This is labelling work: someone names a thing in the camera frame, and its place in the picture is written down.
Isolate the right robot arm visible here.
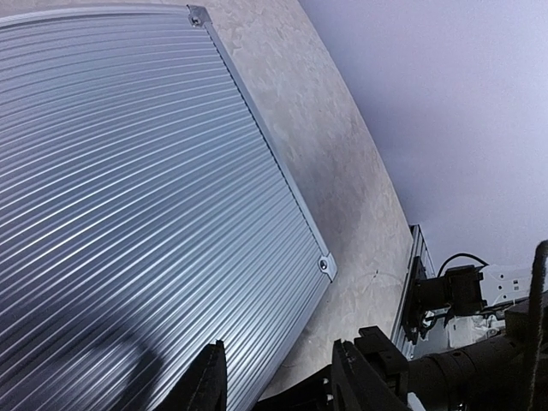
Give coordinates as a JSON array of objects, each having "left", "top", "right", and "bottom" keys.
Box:
[{"left": 354, "top": 258, "right": 547, "bottom": 410}]

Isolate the aluminium poker case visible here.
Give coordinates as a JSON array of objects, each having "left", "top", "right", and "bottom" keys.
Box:
[{"left": 1, "top": 4, "right": 337, "bottom": 410}]

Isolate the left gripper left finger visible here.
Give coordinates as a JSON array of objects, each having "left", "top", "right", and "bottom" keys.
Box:
[{"left": 160, "top": 340, "right": 227, "bottom": 411}]

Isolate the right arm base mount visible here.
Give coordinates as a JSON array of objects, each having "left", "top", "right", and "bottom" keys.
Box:
[{"left": 416, "top": 253, "right": 488, "bottom": 339}]

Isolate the front aluminium rail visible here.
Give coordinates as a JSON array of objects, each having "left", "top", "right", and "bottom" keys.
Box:
[{"left": 390, "top": 224, "right": 436, "bottom": 360}]

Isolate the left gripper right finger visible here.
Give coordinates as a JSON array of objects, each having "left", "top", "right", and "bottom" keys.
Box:
[{"left": 331, "top": 340, "right": 409, "bottom": 411}]

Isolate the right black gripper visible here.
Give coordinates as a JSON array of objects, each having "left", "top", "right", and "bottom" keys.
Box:
[{"left": 354, "top": 325, "right": 547, "bottom": 410}]

